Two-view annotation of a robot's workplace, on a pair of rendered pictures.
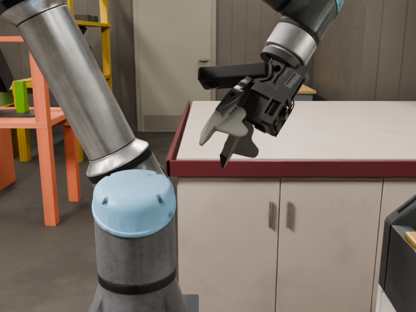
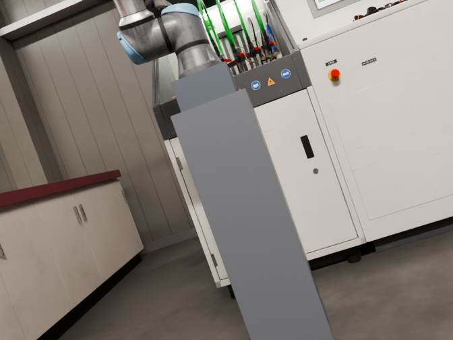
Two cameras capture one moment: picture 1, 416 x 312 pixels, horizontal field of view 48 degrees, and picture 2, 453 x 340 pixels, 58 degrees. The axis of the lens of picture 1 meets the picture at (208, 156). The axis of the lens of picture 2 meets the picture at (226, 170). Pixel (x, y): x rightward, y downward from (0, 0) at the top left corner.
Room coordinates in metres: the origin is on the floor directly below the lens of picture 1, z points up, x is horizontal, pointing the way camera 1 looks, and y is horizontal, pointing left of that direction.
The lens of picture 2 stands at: (0.50, 1.42, 0.63)
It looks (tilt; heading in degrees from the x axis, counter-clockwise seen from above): 2 degrees down; 277
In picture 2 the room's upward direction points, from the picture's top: 20 degrees counter-clockwise
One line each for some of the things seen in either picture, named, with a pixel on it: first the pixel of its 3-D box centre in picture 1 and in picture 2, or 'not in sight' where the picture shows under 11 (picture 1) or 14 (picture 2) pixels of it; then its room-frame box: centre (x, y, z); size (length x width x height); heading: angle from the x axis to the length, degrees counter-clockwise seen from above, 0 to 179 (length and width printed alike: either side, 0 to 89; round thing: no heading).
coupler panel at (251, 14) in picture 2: not in sight; (261, 33); (0.35, -0.89, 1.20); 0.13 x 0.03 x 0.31; 178
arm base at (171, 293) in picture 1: (138, 295); (197, 61); (0.64, 0.11, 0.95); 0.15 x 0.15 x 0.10
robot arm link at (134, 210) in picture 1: (135, 221); (183, 27); (0.65, 0.11, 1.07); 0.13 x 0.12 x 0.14; 7
